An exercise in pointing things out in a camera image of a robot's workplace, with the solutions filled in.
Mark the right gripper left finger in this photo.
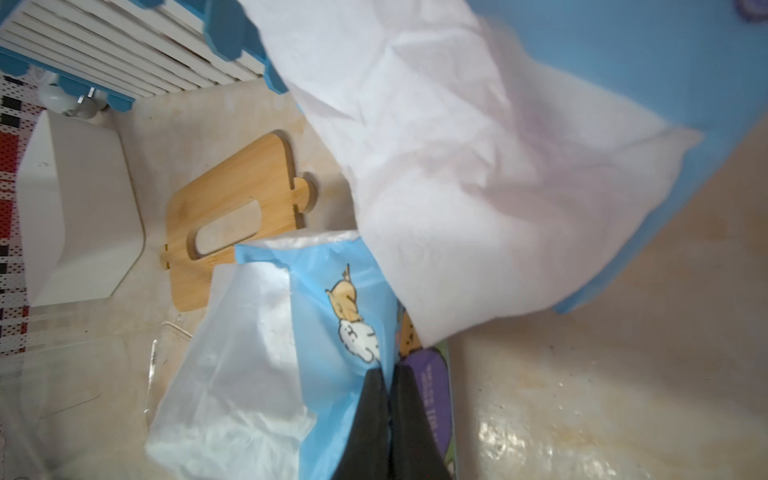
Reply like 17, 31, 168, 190
332, 369, 390, 480

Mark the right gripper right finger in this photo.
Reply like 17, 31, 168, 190
390, 364, 451, 480

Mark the blue soft tissue pack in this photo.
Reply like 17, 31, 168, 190
145, 229, 458, 480

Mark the bamboo slotted lid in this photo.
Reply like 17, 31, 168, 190
161, 132, 316, 312

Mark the clear plastic tissue box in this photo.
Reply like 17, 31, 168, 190
1, 301, 200, 479

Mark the blue tissue pack with sheet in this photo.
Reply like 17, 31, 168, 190
243, 1, 767, 344

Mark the blue white toy crib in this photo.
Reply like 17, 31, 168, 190
1, 0, 288, 112

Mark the white alarm clock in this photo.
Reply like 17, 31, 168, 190
37, 72, 109, 120

